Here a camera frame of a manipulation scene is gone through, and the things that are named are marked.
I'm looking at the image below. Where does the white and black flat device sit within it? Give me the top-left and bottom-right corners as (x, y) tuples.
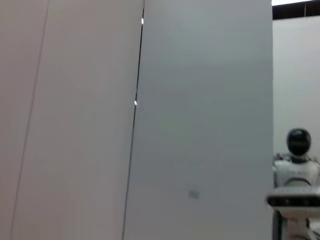
(265, 186), (320, 209)

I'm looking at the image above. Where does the white ceiling light strip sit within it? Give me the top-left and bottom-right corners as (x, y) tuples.
(271, 0), (320, 6)

